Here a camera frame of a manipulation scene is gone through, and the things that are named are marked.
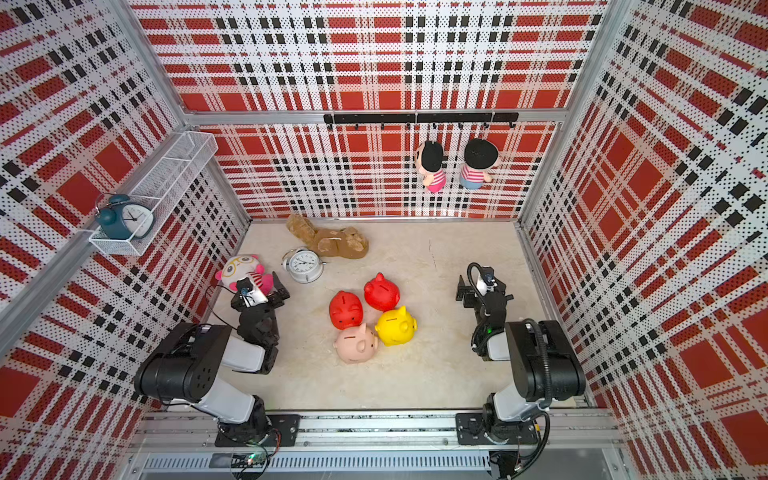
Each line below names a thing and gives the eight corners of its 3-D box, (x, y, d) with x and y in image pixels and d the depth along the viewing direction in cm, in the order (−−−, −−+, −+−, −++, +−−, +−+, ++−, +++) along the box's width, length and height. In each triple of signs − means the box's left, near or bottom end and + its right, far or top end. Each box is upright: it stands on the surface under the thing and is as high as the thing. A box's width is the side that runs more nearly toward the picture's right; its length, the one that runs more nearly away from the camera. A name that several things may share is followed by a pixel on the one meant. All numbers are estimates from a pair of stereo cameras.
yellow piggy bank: (385, 352, 88) (384, 340, 81) (376, 330, 93) (374, 316, 86) (417, 338, 91) (419, 325, 84) (407, 317, 95) (407, 303, 88)
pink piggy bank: (339, 366, 86) (333, 354, 78) (342, 337, 91) (337, 324, 84) (376, 366, 86) (373, 354, 78) (377, 337, 91) (375, 324, 84)
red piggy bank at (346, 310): (331, 333, 92) (325, 320, 85) (336, 302, 99) (331, 287, 92) (361, 333, 92) (358, 320, 85) (364, 301, 99) (361, 287, 92)
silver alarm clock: (279, 283, 102) (275, 277, 99) (288, 253, 111) (285, 247, 108) (320, 283, 102) (318, 277, 99) (326, 253, 111) (324, 247, 108)
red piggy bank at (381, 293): (365, 305, 99) (362, 288, 91) (382, 288, 104) (380, 270, 95) (387, 321, 95) (385, 305, 87) (403, 302, 100) (403, 286, 92)
